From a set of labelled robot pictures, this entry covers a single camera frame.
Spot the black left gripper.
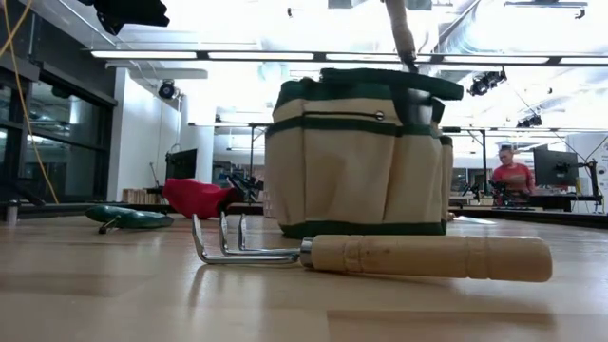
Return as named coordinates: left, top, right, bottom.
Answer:
left=78, top=0, right=171, bottom=37

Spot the yellow cable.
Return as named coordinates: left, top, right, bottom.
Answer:
left=0, top=0, right=59, bottom=204

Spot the wooden-handled garden trowel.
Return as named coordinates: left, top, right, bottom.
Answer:
left=383, top=0, right=420, bottom=73

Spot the red garden glove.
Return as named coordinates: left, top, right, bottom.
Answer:
left=162, top=178, right=239, bottom=220

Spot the small black monitor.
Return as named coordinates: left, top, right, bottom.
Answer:
left=164, top=148, right=199, bottom=181

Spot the beige green gardening tool bag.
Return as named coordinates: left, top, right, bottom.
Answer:
left=264, top=67, right=465, bottom=239

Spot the wooden crate stack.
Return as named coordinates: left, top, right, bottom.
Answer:
left=122, top=188, right=168, bottom=206

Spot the three-prong rake wooden handle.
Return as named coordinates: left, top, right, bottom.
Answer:
left=191, top=213, right=554, bottom=284

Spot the black metal frame stand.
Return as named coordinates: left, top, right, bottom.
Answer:
left=441, top=125, right=488, bottom=196

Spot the black background desk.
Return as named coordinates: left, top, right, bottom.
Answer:
left=448, top=192, right=604, bottom=214

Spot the person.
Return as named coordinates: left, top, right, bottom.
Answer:
left=491, top=144, right=537, bottom=206

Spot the large black monitor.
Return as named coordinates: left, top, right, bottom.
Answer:
left=533, top=148, right=580, bottom=187

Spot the black ceiling spotlight cluster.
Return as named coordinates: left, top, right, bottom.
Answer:
left=467, top=68, right=508, bottom=98
left=516, top=113, right=543, bottom=129

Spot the silver metal post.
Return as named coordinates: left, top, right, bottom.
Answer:
left=3, top=199, right=20, bottom=227

